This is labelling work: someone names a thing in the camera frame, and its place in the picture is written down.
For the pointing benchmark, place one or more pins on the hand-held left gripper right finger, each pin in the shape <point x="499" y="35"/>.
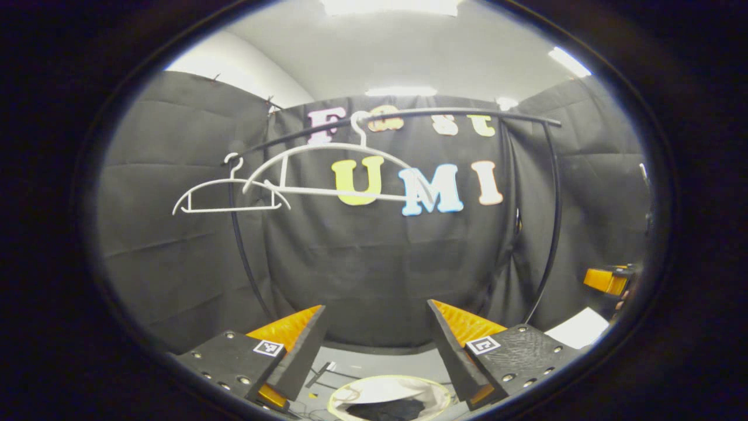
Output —
<point x="453" y="356"/>

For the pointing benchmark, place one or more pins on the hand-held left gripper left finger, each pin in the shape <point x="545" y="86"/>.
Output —
<point x="304" y="356"/>

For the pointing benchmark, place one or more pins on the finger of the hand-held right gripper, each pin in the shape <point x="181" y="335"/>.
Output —
<point x="602" y="280"/>

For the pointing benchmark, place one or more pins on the beige laundry hamper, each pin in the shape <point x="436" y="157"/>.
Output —
<point x="374" y="392"/>

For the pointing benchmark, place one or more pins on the black jacket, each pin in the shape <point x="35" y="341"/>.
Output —
<point x="388" y="410"/>

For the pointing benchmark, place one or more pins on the white clothes hanger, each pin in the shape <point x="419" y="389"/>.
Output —
<point x="234" y="209"/>
<point x="304" y="190"/>

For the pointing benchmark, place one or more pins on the black clothes rack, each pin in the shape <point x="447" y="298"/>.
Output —
<point x="526" y="116"/>

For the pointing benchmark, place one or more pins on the white paper sheet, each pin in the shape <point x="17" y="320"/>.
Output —
<point x="578" y="328"/>

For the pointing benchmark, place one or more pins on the black backdrop cloth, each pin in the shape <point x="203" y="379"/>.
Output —
<point x="362" y="263"/>

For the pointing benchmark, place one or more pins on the ceiling light panel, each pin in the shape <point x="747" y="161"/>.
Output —
<point x="570" y="61"/>
<point x="391" y="6"/>
<point x="507" y="103"/>

